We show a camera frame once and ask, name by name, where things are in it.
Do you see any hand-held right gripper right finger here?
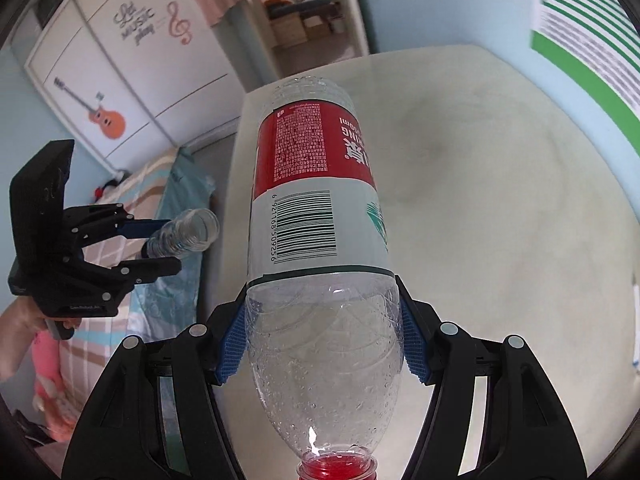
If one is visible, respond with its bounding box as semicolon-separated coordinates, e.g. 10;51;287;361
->
395;275;587;480

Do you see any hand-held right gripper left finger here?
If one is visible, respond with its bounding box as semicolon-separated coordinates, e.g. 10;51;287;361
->
61;285;251;480

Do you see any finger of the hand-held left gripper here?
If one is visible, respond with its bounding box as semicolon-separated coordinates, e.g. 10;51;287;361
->
65;256;182;292
62;204;173;242

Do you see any small clear ribbed bottle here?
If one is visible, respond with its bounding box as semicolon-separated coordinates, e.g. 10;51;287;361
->
141;208;221;259

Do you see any red white label plastic bottle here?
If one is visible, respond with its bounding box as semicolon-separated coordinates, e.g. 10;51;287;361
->
245;76;406;480

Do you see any person's left hand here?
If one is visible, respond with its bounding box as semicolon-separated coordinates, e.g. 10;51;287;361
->
0;297;51;382

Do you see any plaid blanket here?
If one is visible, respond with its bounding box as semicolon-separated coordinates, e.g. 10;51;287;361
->
30;152;181;441

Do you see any small red black toy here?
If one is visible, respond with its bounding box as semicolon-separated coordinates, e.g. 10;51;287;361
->
94;175;122;199

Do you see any teal bed sheet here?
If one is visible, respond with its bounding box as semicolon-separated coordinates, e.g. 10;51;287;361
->
132;147;217;331

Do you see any white wardrobe with guitar print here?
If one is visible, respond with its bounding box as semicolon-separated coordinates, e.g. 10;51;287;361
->
10;0;246;173

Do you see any blue sofa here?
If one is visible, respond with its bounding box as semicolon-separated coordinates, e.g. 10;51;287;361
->
265;0;347;17

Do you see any green white wall poster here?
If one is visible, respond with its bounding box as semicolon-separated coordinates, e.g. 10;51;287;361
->
530;0;640;158

